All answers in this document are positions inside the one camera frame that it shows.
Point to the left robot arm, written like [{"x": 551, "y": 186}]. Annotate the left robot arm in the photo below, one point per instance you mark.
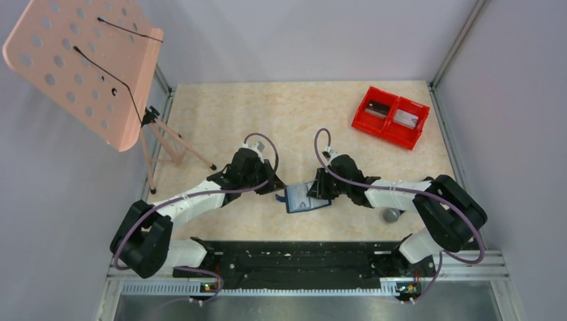
[{"x": 142, "y": 241}]

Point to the blue leather card holder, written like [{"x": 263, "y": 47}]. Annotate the blue leather card holder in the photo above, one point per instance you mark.
[{"x": 295, "y": 198}]

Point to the silver card in right bin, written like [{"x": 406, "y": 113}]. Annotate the silver card in right bin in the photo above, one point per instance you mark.
[{"x": 405, "y": 118}]

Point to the red double bin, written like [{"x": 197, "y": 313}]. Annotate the red double bin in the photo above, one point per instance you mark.
[{"x": 386, "y": 128}]

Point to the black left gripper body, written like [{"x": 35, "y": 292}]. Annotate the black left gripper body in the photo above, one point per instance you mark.
[{"x": 261, "y": 171}]

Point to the black microphone grey head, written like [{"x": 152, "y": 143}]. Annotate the black microphone grey head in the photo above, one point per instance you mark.
[{"x": 391, "y": 215}]

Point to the pink music stand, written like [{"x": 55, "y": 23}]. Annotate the pink music stand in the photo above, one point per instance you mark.
[{"x": 75, "y": 78}]

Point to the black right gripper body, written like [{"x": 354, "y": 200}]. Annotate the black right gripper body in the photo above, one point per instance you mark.
[{"x": 330, "y": 186}]

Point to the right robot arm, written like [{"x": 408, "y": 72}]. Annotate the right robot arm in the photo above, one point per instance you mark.
[{"x": 450, "y": 215}]

